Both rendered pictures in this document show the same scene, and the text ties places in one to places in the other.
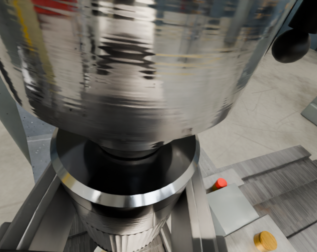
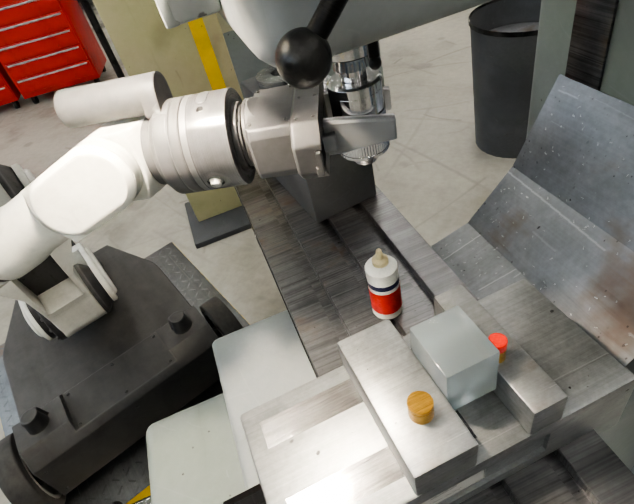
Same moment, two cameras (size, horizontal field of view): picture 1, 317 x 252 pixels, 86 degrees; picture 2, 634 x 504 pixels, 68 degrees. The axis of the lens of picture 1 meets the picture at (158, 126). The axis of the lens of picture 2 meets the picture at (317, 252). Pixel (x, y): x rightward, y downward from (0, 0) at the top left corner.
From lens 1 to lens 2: 0.41 m
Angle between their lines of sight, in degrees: 73
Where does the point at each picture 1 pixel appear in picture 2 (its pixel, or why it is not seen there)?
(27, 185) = not seen: hidden behind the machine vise
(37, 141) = (515, 179)
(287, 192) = not seen: outside the picture
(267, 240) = (419, 399)
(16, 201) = not seen: hidden behind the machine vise
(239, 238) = (420, 380)
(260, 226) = (448, 419)
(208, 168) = (570, 386)
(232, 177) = (537, 389)
